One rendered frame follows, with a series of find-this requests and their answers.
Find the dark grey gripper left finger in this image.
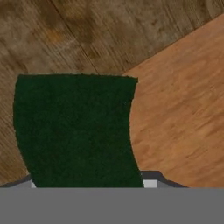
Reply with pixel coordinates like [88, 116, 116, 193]
[0, 173, 37, 189]

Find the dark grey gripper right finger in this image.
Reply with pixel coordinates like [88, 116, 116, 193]
[140, 170, 188, 189]

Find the light wooden cutting board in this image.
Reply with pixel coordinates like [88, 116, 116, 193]
[122, 12, 224, 189]

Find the dark green sponge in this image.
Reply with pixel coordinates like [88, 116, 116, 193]
[12, 73, 145, 189]

